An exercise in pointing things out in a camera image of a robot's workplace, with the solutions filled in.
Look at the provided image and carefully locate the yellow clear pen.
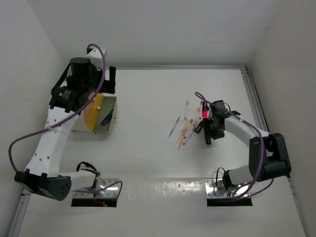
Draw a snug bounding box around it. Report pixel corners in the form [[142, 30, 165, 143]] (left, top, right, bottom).
[[177, 121, 189, 143]]

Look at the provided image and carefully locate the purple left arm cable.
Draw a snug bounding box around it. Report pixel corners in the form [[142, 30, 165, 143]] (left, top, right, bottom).
[[8, 43, 123, 193]]

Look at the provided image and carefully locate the pink highlighter black body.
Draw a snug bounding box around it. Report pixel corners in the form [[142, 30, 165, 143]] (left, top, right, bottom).
[[201, 101, 209, 119]]

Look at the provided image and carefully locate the peach cap white pen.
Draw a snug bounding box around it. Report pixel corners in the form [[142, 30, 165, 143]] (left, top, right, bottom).
[[193, 107, 200, 126]]

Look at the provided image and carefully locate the purple highlighter black body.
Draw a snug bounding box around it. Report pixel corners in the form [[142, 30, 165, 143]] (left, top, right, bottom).
[[101, 110, 114, 126]]

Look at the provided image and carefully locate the cylindrical beige drawer container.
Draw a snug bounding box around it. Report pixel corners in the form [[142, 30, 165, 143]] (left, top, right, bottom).
[[72, 93, 118, 134]]

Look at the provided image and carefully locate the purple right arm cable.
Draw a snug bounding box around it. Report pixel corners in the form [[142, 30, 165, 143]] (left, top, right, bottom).
[[194, 91, 275, 199]]

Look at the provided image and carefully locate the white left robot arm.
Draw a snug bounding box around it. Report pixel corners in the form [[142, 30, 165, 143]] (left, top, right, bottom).
[[14, 57, 117, 201]]

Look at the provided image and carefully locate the blue clear pen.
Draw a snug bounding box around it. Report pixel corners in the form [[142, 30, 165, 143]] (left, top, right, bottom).
[[167, 116, 181, 139]]

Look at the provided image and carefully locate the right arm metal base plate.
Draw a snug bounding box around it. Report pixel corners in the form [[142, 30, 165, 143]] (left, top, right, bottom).
[[204, 178, 249, 200]]

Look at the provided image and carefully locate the purple cap white pen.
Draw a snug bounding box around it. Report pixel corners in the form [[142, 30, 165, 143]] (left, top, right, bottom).
[[183, 126, 196, 145]]

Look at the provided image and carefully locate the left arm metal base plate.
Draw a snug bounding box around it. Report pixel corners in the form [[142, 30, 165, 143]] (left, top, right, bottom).
[[72, 178, 120, 199]]

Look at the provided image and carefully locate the orange highlighter black body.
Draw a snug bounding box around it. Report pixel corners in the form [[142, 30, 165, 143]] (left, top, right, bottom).
[[195, 119, 204, 134]]

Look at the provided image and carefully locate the mauve cap white pen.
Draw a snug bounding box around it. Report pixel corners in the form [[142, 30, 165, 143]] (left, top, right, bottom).
[[199, 101, 203, 120]]

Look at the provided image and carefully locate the pink cap white pen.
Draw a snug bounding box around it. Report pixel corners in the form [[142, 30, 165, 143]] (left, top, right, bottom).
[[183, 119, 193, 136]]

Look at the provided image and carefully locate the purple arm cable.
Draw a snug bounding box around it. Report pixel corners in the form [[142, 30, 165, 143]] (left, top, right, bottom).
[[194, 91, 275, 199], [8, 43, 123, 193]]

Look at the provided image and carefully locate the light pink cap pen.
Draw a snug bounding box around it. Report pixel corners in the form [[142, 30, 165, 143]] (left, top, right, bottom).
[[184, 100, 189, 120]]

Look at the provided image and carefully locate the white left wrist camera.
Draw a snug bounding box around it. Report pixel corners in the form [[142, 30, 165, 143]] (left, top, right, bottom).
[[86, 49, 103, 70]]

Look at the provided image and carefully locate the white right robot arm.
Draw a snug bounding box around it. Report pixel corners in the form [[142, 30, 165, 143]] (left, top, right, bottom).
[[200, 100, 291, 190]]

